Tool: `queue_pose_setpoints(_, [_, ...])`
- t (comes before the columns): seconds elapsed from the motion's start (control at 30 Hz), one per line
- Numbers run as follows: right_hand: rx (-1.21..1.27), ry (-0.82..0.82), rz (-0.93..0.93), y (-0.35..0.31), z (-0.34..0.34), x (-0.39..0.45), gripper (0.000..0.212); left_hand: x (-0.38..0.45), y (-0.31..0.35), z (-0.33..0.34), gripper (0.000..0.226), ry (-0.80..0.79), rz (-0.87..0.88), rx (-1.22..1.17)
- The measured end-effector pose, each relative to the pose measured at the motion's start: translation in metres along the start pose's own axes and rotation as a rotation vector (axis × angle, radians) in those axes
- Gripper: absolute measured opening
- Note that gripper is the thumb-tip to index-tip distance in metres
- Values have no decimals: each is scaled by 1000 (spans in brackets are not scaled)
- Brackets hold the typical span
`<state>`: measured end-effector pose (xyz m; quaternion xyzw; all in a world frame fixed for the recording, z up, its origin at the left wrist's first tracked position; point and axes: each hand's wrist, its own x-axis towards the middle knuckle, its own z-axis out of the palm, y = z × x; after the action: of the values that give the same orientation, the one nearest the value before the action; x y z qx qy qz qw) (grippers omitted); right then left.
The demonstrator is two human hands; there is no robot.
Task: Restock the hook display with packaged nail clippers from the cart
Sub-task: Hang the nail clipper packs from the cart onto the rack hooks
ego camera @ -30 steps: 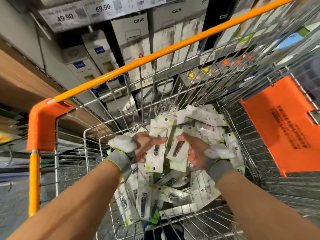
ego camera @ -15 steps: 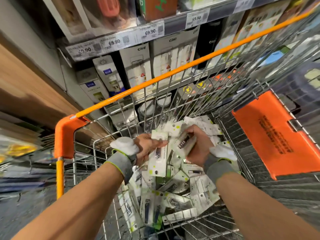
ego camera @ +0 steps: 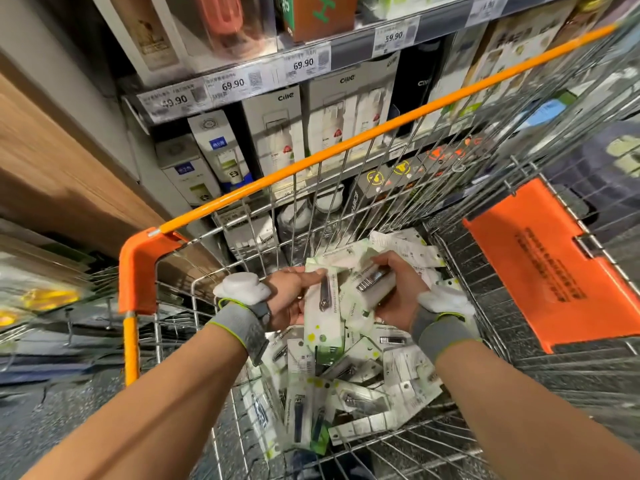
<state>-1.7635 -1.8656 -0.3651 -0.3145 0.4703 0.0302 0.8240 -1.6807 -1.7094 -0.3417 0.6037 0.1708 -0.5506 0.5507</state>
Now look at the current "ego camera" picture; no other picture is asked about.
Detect person's right hand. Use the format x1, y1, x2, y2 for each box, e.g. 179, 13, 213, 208
372, 251, 431, 334

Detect person's left hand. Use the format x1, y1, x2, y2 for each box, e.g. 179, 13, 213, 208
262, 265, 329, 331

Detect white carded nail clipper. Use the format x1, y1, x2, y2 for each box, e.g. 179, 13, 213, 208
303, 267, 346, 368
340, 259, 398, 314

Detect pile of packets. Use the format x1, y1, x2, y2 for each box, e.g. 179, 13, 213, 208
240, 229, 471, 461

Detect orange wire shopping cart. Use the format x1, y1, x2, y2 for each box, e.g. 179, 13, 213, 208
118, 15, 640, 480

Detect rows of hung nail clipper packs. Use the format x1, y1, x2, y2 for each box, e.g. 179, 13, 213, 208
0, 235, 121, 341

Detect person's left forearm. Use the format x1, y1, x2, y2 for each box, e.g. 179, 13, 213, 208
20, 325, 251, 480

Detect person's right forearm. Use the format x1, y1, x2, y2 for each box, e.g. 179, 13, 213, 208
435, 339, 640, 480

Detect small white product box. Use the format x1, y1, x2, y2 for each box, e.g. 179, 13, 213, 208
243, 87, 306, 176

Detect large white product box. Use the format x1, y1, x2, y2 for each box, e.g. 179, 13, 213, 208
303, 57, 399, 161

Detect grey kitchenware shelf unit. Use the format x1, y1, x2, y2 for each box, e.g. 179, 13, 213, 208
90, 0, 640, 258

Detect grey wrist tracker band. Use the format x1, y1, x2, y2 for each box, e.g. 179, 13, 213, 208
207, 271, 274, 366
410, 285, 483, 364

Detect wooden post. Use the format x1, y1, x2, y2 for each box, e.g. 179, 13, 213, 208
0, 55, 223, 298

